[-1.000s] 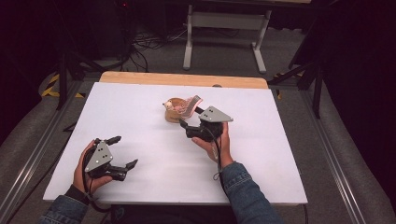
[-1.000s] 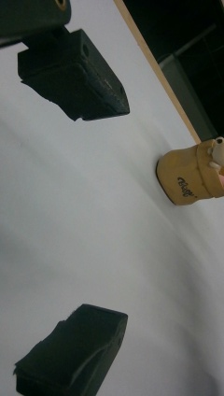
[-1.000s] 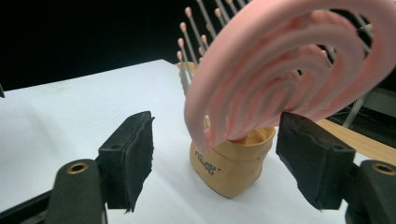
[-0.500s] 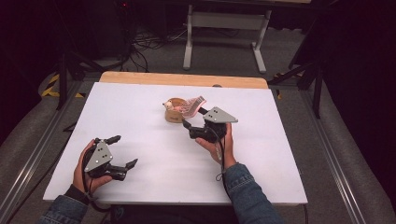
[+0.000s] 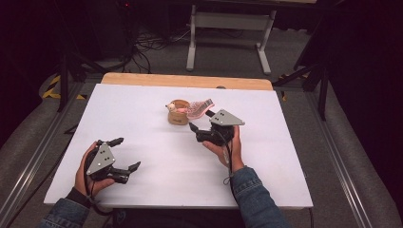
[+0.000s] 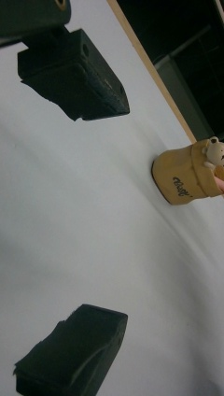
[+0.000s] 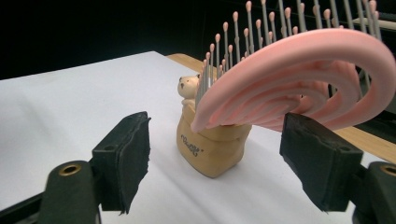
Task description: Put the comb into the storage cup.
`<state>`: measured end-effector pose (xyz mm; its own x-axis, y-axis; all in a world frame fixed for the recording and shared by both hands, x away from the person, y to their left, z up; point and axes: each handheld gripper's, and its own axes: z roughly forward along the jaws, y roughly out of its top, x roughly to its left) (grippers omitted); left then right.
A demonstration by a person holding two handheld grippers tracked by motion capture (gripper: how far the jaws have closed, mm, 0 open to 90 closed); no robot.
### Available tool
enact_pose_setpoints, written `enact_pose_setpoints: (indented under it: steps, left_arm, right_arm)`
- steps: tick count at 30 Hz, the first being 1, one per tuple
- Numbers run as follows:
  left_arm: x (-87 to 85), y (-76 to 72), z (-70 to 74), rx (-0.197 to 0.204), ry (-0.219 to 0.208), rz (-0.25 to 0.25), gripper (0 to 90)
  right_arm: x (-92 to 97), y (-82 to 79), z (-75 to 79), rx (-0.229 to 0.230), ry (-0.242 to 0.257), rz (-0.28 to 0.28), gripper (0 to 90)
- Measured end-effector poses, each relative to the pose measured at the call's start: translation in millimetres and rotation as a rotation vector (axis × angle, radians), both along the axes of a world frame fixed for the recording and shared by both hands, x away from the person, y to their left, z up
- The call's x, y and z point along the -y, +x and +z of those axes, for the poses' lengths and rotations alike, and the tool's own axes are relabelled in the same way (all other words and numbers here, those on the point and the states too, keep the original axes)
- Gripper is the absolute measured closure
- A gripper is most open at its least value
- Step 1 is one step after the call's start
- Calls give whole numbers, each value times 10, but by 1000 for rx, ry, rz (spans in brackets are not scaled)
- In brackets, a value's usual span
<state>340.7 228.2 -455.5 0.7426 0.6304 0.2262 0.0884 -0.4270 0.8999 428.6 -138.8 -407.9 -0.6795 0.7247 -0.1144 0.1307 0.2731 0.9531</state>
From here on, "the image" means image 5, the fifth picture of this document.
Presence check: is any yellow black hazard tape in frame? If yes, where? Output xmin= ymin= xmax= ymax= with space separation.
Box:
xmin=42 ymin=74 xmax=87 ymax=101

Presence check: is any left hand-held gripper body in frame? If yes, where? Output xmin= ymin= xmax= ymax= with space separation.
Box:
xmin=86 ymin=141 xmax=130 ymax=185

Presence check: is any person's left hand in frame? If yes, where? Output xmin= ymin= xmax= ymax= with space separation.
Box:
xmin=74 ymin=141 xmax=115 ymax=200

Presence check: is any white metal frame desk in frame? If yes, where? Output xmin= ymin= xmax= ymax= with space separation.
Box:
xmin=185 ymin=4 xmax=278 ymax=76

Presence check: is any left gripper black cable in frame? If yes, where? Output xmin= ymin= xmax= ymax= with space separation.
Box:
xmin=83 ymin=147 xmax=112 ymax=217

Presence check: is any tangle of floor cables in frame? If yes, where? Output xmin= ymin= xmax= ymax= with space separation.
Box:
xmin=125 ymin=28 xmax=192 ymax=74

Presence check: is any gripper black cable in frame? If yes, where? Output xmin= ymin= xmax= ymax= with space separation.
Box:
xmin=83 ymin=147 xmax=112 ymax=217
xmin=222 ymin=142 xmax=240 ymax=204

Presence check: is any aluminium floor rail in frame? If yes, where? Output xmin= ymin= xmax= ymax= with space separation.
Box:
xmin=304 ymin=90 xmax=375 ymax=228
xmin=0 ymin=81 xmax=87 ymax=228

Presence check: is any black box with red light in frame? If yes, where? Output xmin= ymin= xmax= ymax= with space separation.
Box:
xmin=87 ymin=0 xmax=135 ymax=62

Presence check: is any person's right hand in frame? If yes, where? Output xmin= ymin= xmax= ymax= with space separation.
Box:
xmin=202 ymin=125 xmax=246 ymax=174

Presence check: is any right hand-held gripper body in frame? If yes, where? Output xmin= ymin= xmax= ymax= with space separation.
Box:
xmin=196 ymin=108 xmax=245 ymax=147

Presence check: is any white table sheet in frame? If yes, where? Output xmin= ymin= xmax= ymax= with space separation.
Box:
xmin=43 ymin=83 xmax=314 ymax=210

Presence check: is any wooden table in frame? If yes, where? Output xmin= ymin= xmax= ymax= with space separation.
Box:
xmin=100 ymin=71 xmax=274 ymax=92

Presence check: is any black tripod stand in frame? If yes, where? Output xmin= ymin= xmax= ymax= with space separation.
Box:
xmin=52 ymin=47 xmax=107 ymax=114
xmin=272 ymin=15 xmax=331 ymax=122

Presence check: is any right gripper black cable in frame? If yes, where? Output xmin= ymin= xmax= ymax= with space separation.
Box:
xmin=222 ymin=142 xmax=240 ymax=204

